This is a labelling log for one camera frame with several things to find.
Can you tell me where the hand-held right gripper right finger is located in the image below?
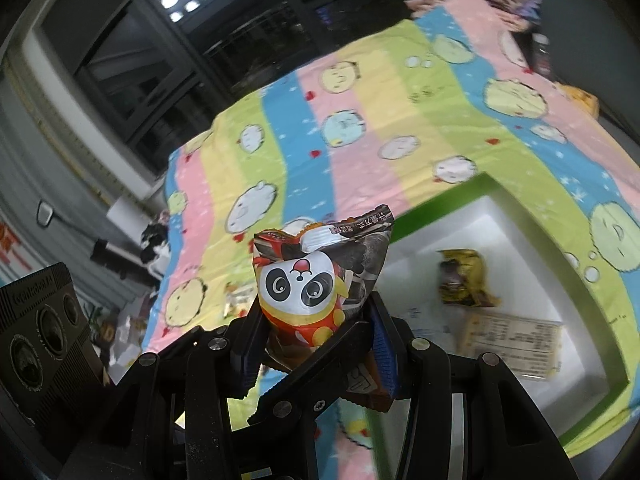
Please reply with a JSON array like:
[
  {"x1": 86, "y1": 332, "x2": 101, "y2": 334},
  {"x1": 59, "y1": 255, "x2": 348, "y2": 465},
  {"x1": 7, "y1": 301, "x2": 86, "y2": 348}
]
[{"x1": 247, "y1": 292, "x2": 573, "y2": 480}]

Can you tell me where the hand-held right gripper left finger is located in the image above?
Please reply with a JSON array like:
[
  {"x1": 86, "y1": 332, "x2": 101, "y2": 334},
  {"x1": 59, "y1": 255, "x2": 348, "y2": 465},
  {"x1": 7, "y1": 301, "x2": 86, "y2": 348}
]
[{"x1": 65, "y1": 305, "x2": 273, "y2": 480}]

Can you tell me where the panda print snack packet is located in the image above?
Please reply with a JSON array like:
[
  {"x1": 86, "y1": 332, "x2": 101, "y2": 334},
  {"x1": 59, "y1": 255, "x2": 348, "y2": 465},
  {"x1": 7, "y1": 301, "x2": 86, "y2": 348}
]
[{"x1": 250, "y1": 204, "x2": 397, "y2": 413}]

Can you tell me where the gold candy packet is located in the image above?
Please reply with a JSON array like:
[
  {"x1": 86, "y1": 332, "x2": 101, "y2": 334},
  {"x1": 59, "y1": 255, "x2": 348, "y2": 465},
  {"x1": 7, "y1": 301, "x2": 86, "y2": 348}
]
[{"x1": 436, "y1": 248, "x2": 502, "y2": 309}]

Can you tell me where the cracker packet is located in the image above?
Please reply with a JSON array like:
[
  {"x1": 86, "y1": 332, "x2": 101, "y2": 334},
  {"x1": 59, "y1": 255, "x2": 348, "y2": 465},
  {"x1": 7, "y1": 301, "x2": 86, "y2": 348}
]
[{"x1": 456, "y1": 309, "x2": 565, "y2": 382}]

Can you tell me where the green box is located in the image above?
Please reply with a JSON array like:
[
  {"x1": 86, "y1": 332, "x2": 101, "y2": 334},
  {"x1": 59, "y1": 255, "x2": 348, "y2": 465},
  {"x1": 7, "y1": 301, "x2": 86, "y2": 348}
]
[{"x1": 345, "y1": 172, "x2": 632, "y2": 463}]

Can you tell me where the black upright appliance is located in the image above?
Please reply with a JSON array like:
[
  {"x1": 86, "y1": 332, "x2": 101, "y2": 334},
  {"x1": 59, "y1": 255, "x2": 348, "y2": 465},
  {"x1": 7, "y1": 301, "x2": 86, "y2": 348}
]
[{"x1": 90, "y1": 238, "x2": 147, "y2": 281}]

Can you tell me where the pile of dark clothes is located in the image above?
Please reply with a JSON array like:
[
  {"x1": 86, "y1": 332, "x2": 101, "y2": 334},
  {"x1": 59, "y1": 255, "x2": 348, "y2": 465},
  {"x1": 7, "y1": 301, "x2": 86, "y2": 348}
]
[{"x1": 139, "y1": 211, "x2": 173, "y2": 292}]

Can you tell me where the striped printed blanket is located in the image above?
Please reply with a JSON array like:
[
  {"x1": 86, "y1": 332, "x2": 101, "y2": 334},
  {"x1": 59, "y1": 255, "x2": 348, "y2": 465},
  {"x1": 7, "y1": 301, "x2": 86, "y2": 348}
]
[{"x1": 140, "y1": 0, "x2": 640, "y2": 480}]

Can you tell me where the dark window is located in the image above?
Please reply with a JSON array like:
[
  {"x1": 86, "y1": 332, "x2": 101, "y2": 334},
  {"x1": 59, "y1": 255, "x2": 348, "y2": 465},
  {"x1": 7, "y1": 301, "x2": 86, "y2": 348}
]
[{"x1": 30, "y1": 0, "x2": 431, "y2": 186}]

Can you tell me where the yellow pouch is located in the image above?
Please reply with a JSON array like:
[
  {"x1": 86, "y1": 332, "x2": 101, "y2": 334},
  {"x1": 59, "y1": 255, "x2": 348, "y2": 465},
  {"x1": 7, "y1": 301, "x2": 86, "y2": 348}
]
[{"x1": 556, "y1": 84, "x2": 602, "y2": 120}]

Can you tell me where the dark bottle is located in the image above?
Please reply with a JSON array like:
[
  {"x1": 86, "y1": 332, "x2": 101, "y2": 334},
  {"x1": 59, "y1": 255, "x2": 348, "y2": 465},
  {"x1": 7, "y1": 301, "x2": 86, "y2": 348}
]
[{"x1": 529, "y1": 32, "x2": 557, "y2": 80}]

